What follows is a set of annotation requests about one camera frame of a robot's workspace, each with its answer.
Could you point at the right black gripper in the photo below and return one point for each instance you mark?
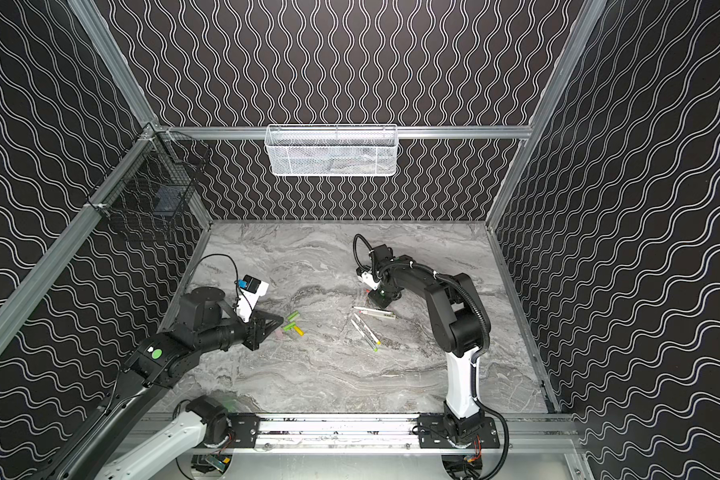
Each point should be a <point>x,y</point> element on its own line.
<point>381,291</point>

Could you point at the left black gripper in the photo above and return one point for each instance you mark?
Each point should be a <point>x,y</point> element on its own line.
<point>255,330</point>

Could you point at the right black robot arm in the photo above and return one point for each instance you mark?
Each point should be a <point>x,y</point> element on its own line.
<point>459,323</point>

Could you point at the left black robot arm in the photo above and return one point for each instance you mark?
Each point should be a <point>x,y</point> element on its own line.
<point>206,322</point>

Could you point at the green ended pen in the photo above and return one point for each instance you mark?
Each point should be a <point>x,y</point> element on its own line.
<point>364,336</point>

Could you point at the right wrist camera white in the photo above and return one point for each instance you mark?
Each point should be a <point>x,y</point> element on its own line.
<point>367,278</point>

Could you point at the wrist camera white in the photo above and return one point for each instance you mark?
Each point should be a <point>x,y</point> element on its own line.
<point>367,278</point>
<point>249,290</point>

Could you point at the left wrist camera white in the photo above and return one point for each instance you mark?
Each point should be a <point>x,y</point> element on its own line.
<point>249,290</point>

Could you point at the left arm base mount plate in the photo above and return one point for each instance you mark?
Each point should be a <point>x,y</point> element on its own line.
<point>230,431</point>

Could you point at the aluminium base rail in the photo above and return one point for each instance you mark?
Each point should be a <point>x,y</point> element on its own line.
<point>290,433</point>

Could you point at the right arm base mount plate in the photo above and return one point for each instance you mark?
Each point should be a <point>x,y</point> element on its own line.
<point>440,431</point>

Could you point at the white mesh wall basket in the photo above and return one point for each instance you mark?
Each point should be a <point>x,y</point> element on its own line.
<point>331,150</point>

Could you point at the black wire wall basket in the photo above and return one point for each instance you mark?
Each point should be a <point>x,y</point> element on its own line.
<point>153,197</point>

